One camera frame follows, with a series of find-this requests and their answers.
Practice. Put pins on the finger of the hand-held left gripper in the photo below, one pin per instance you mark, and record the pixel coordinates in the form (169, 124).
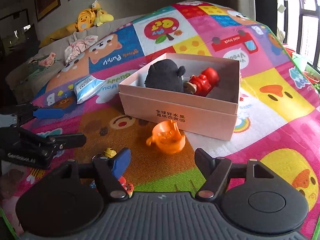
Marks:
(70, 140)
(47, 113)

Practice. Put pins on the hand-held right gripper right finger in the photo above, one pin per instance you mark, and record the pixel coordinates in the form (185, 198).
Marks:
(203, 160)

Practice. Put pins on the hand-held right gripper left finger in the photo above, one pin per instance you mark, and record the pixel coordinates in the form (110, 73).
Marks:
(121, 162)

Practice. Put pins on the orange toy cup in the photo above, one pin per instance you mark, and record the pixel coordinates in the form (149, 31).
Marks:
(170, 142)

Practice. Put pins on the pale pink cardboard box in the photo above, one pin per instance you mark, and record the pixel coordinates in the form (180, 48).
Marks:
(200, 120)

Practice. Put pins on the blue white tissue packet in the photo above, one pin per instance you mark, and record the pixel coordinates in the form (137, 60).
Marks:
(86, 90)

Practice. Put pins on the red toy figure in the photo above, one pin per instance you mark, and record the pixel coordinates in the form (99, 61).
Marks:
(205, 82)

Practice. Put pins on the black plush toy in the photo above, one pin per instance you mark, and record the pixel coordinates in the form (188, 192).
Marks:
(162, 76)

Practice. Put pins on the small yellow toy figure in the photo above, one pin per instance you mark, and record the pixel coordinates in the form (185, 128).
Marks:
(110, 152)

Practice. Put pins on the small red orange toy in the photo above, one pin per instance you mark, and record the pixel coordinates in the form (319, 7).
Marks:
(125, 183)

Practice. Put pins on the grey bed sheet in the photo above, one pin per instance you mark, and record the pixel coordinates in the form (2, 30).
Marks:
(50, 72)

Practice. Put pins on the small floral cloth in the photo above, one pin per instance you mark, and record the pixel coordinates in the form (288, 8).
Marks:
(47, 60)

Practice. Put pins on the large floral cloth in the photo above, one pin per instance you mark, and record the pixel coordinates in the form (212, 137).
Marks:
(77, 46)

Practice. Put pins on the dark cabinet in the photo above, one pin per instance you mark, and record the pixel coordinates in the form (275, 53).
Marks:
(15, 42)

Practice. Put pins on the long yellow pillow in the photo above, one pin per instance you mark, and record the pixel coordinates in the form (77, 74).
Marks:
(57, 33)

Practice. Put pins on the yellow duck backpack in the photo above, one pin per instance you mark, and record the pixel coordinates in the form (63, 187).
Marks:
(85, 21)

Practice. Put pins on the yellow duck plush toy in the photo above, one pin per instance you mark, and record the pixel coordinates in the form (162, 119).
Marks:
(103, 18)

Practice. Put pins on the colourful cartoon play mat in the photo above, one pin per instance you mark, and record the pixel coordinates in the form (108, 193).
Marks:
(275, 67)

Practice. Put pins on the terracotta plant pot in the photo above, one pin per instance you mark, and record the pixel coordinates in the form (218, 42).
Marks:
(312, 76)

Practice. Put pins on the green plant pot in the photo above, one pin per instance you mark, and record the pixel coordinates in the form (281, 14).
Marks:
(300, 61)

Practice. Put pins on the small paper tag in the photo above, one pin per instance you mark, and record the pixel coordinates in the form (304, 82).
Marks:
(282, 8)

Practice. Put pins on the black framed window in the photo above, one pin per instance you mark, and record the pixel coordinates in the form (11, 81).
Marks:
(300, 17)

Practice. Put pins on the tall framed wall picture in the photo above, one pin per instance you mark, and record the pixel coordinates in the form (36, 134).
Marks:
(47, 0)

